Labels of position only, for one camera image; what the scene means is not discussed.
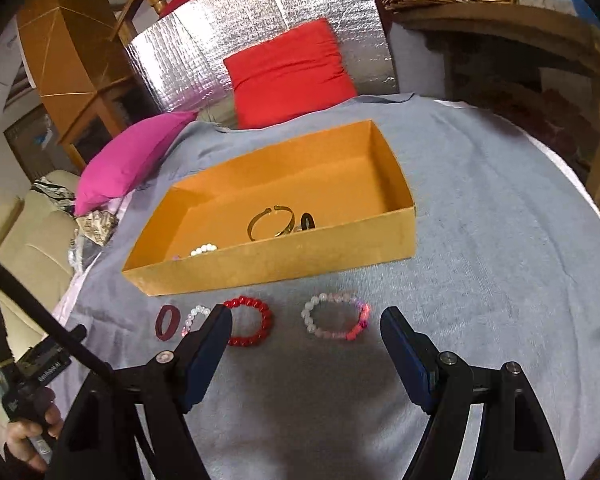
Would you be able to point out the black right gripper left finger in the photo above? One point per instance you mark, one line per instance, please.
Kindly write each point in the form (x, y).
(137, 416)

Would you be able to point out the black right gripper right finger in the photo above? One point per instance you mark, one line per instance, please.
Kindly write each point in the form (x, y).
(514, 440)

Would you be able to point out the left hand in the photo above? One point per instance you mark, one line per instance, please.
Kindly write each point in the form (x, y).
(20, 455)

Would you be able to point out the beige sofa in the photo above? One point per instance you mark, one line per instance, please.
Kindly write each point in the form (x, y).
(35, 237)

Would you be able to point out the gold patterned pouch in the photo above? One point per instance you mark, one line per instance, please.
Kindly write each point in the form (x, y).
(97, 226)

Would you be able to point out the grey bed blanket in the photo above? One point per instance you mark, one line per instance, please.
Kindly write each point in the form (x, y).
(507, 268)

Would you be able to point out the magenta pillow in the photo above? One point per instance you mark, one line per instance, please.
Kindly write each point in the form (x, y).
(127, 160)

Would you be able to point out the bronze cuff bangle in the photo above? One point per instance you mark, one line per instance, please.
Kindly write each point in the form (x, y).
(274, 221)

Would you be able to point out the orange cardboard box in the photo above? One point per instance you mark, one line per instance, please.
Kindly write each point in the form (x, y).
(324, 202)

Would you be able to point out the wooden cabinet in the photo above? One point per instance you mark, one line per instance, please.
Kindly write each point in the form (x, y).
(83, 76)

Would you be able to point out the silver foil insulation panel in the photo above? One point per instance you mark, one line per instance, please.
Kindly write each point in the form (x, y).
(180, 58)

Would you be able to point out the wooden shelf table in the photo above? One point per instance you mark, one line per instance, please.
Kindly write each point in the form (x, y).
(538, 68)

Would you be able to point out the dark red ring bangle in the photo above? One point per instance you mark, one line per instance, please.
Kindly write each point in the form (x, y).
(167, 322)

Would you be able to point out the wooden chair frame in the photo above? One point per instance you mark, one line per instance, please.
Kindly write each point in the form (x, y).
(124, 30)

